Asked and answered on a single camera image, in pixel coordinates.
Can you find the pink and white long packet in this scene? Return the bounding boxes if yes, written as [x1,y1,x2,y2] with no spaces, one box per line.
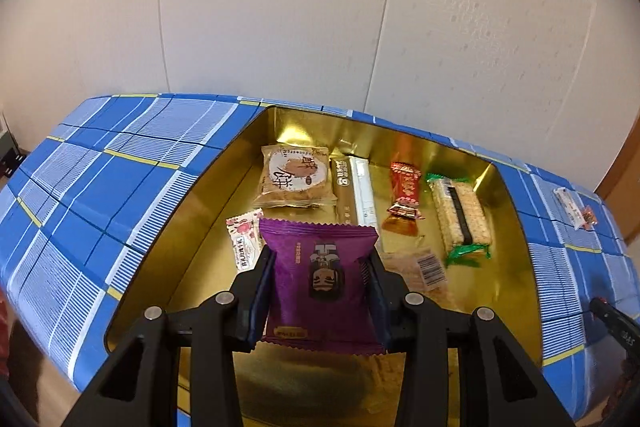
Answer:
[225,208,265,274]

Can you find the gold tin box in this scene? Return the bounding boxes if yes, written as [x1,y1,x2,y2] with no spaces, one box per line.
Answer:
[102,104,544,427]

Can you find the clear pack of oat bars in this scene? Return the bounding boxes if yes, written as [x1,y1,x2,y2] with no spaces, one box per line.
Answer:
[384,248,449,304]

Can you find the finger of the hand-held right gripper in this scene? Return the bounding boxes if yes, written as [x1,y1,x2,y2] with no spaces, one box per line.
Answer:
[589,298,640,349]

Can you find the purple snack packet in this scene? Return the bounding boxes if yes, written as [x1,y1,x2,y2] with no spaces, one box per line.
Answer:
[256,217,389,356]

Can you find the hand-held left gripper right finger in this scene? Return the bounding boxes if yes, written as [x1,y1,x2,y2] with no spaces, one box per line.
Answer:
[361,251,576,427]

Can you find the white long stick packet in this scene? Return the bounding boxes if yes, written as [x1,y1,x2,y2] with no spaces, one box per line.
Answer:
[348,156,379,228]

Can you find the white flat snack packet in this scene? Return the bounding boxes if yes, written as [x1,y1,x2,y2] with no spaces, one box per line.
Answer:
[552,187,587,231]

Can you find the red patterned snack packet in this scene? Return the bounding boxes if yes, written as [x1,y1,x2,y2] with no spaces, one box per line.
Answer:
[388,161,426,220]

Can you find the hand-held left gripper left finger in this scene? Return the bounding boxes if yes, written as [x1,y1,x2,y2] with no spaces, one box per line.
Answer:
[62,248,277,427]

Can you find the black metal stand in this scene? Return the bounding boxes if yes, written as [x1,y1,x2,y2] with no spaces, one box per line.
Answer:
[0,113,27,178]

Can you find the round pastry packet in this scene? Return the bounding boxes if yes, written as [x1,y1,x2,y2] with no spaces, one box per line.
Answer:
[252,144,337,210]

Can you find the red cloth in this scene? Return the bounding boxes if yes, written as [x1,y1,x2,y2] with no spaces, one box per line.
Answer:
[0,292,13,381]

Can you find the green-ended rice cracker packet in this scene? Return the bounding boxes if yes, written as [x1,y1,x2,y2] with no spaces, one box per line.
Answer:
[425,173,494,268]

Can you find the wooden door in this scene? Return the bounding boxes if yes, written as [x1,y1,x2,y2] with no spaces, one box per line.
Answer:
[592,142,640,208]

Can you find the gold-brown long stick packet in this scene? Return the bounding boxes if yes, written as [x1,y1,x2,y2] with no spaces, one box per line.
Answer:
[329,149,359,228]

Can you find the blue plaid bed sheet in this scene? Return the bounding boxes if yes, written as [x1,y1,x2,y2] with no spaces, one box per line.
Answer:
[0,93,632,427]

